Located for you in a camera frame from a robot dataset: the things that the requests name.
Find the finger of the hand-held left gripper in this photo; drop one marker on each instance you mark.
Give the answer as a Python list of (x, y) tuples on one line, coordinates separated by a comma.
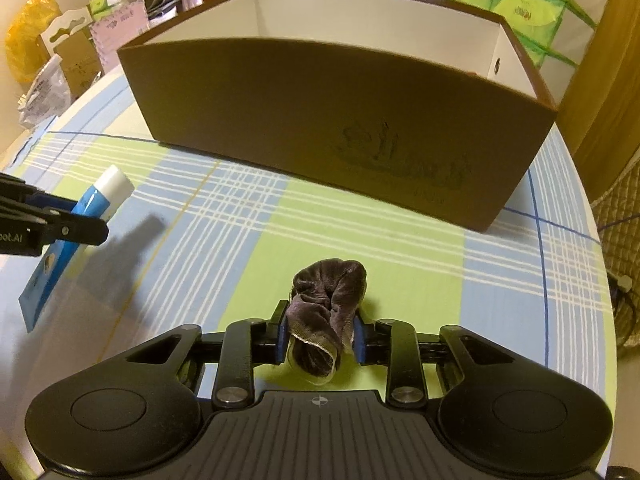
[(47, 204), (75, 230)]

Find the yellow plastic bag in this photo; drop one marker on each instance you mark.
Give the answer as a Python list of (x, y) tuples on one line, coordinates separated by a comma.
[(30, 35)]

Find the quilted wicker chair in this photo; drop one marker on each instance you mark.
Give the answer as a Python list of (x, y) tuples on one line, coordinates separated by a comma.
[(622, 220)]

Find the stack of green tissue packs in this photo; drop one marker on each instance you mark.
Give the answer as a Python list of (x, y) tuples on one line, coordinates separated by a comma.
[(530, 5)]

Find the small green tissue pack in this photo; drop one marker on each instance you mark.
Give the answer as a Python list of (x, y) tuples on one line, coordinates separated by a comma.
[(106, 4)]

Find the brown cardboard carton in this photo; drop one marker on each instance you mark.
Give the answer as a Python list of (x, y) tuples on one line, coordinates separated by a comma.
[(75, 60)]

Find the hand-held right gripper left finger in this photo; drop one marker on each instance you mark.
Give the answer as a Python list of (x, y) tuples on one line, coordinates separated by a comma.
[(281, 332)]

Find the pink cardboard box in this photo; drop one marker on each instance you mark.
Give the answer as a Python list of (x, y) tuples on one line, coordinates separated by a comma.
[(120, 35)]

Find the blue cream tube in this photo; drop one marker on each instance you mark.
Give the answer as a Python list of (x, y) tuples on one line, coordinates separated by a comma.
[(95, 200)]

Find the clear plastic bag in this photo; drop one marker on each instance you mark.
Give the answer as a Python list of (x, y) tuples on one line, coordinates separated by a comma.
[(42, 95)]

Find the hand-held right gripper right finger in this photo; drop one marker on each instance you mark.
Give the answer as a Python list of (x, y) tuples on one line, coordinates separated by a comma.
[(358, 341)]

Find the brown cardboard storage box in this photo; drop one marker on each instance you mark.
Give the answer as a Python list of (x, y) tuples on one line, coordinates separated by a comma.
[(300, 120)]

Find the plaid cloth covered desktop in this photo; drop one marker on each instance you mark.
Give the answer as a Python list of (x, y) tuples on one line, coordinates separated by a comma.
[(250, 240)]

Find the brown velvet scrunchie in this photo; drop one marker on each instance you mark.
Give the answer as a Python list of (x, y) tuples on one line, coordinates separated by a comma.
[(325, 300)]

